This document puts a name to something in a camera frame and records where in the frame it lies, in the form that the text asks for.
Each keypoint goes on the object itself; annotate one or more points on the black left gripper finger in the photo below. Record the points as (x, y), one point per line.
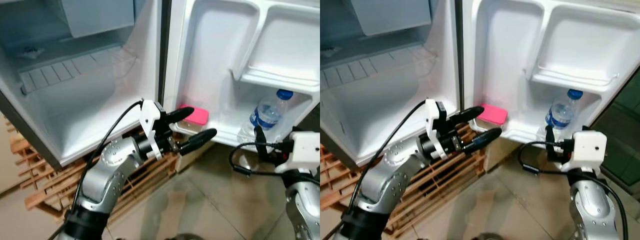
(197, 141)
(181, 115)
(467, 115)
(484, 138)

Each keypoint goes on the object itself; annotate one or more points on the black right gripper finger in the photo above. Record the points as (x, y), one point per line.
(260, 137)
(551, 142)

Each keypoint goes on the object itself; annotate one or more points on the clear container with pink lid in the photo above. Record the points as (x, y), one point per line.
(495, 116)
(199, 116)

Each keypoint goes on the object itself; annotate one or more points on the clear water bottle blue cap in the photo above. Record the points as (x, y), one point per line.
(562, 112)
(270, 112)

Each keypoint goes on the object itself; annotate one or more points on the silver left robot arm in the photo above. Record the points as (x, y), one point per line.
(395, 170)
(110, 165)

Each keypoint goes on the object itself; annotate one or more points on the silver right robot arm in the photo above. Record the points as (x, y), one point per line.
(592, 210)
(305, 210)

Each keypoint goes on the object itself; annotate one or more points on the white mini fridge door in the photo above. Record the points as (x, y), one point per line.
(510, 50)
(215, 50)

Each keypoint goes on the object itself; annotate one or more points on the silver mini fridge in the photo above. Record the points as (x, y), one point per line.
(380, 110)
(75, 110)

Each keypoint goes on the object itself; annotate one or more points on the clear fridge shelf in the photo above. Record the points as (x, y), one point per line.
(60, 72)
(360, 72)

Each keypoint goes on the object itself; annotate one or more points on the wooden slatted rack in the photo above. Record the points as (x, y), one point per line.
(40, 185)
(440, 185)

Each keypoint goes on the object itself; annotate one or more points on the grey freezer compartment flap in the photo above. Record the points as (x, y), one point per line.
(100, 17)
(390, 15)

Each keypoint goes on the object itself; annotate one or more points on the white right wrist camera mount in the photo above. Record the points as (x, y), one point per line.
(587, 147)
(305, 150)

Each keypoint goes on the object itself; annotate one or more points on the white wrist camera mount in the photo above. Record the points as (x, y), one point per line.
(431, 112)
(587, 147)
(305, 150)
(146, 115)

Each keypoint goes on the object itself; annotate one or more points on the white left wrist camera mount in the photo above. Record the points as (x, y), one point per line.
(431, 112)
(146, 115)

